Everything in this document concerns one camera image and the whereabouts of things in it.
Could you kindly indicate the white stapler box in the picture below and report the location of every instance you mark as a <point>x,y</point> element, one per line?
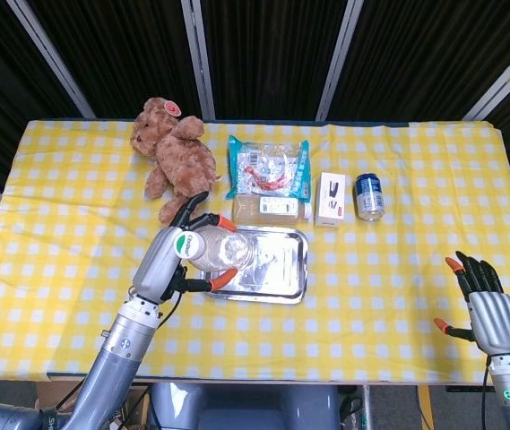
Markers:
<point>330,199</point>

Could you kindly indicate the clear plastic bottle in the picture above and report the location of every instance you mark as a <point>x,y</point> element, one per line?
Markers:
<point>225,248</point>

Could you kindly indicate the teal clear snack bag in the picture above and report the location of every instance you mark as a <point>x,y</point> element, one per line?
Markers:
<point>268,165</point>

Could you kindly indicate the brown teddy bear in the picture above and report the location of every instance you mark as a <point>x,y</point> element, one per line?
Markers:
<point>183,157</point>

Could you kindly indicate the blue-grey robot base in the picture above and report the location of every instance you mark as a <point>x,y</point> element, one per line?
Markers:
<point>245,407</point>

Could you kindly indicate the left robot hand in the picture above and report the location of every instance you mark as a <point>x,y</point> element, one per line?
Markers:
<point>156,264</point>

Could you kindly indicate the blue drink can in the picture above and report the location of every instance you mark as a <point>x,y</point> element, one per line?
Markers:
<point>370,197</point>

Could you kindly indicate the metal tray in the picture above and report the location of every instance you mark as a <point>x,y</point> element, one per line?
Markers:
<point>281,273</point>

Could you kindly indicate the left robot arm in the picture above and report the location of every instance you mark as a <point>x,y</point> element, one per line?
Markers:
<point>120,349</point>

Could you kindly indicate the yellow white checkered tablecloth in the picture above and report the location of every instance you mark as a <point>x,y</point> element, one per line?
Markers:
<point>371,291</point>

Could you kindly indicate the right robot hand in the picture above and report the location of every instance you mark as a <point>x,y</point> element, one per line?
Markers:
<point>496,320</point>

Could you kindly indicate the amber tea drink bottle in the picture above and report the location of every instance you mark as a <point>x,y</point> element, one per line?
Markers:
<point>248,209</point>

